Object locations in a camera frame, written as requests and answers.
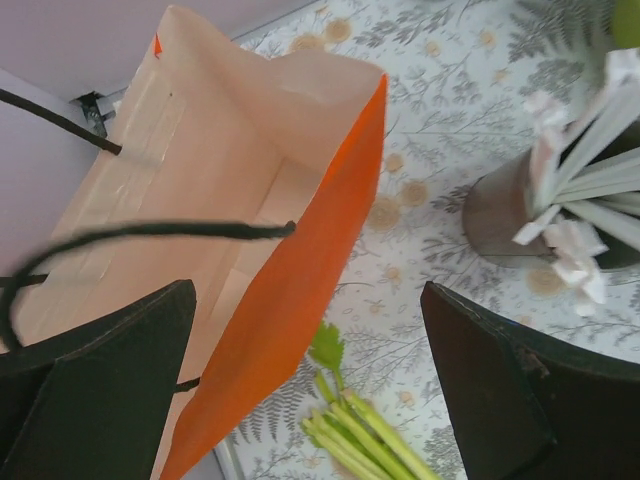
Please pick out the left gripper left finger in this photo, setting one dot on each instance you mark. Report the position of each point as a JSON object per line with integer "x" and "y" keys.
{"x": 92, "y": 402}

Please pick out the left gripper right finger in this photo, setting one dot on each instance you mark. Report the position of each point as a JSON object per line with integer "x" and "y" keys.
{"x": 524, "y": 405}

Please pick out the orange paper bag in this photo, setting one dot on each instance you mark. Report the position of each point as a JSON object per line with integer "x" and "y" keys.
{"x": 250, "y": 177}

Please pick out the green celery stalk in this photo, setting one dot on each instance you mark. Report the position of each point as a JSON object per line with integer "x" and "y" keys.
{"x": 349, "y": 428}

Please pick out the grey straw holder cup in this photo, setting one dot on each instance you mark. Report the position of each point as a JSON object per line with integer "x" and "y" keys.
{"x": 497, "y": 206}

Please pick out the floral tablecloth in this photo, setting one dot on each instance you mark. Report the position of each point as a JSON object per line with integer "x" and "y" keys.
{"x": 459, "y": 72}

